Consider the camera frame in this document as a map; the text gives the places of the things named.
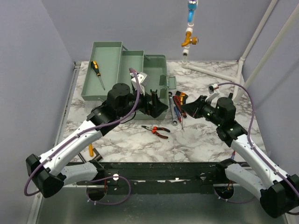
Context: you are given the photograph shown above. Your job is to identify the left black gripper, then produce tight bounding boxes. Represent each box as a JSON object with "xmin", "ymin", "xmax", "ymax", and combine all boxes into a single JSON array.
[{"xmin": 118, "ymin": 85, "xmax": 168, "ymax": 118}]

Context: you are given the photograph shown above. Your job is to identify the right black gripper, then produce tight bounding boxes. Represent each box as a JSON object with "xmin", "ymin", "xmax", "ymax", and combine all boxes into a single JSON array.
[{"xmin": 181, "ymin": 95, "xmax": 223, "ymax": 126}]

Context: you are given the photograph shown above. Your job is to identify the green tool box clear lid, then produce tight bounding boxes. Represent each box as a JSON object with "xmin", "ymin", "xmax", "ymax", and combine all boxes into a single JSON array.
[{"xmin": 80, "ymin": 41, "xmax": 177, "ymax": 121}]

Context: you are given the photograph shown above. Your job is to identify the yellow black screwdriver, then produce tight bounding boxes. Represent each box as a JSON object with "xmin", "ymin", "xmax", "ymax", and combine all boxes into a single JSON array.
[{"xmin": 91, "ymin": 60, "xmax": 105, "ymax": 90}]

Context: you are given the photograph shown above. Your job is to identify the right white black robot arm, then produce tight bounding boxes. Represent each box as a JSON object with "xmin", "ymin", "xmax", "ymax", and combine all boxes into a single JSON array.
[{"xmin": 182, "ymin": 96, "xmax": 299, "ymax": 218}]

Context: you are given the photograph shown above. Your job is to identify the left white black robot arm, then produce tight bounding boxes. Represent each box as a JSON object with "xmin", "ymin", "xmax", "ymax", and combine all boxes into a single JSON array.
[{"xmin": 25, "ymin": 83, "xmax": 168, "ymax": 198}]

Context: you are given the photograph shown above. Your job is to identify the orange black brush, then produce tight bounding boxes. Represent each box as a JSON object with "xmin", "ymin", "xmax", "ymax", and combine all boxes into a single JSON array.
[{"xmin": 176, "ymin": 91, "xmax": 188, "ymax": 105}]

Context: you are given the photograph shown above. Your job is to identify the orange long nose pliers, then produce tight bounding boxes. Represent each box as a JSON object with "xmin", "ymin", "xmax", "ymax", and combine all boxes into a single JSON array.
[{"xmin": 142, "ymin": 125, "xmax": 171, "ymax": 139}]

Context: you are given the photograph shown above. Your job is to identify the silver ratchet wrench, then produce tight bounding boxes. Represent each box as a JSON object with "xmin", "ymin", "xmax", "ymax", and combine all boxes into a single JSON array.
[{"xmin": 168, "ymin": 91, "xmax": 178, "ymax": 126}]

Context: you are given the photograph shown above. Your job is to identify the blue handle screwdriver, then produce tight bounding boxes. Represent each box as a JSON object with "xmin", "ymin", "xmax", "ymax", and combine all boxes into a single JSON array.
[{"xmin": 174, "ymin": 106, "xmax": 184, "ymax": 131}]

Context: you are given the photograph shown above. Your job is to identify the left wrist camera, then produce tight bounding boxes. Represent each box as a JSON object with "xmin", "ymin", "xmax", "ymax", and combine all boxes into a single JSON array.
[{"xmin": 130, "ymin": 72, "xmax": 149, "ymax": 95}]

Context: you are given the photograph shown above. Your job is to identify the white pvc pipe frame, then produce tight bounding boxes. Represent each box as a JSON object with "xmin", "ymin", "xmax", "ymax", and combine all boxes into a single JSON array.
[{"xmin": 181, "ymin": 0, "xmax": 299, "ymax": 102}]

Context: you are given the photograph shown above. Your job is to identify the black mounting rail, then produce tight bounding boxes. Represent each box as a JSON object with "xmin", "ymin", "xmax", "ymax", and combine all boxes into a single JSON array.
[{"xmin": 78, "ymin": 162, "xmax": 239, "ymax": 198}]

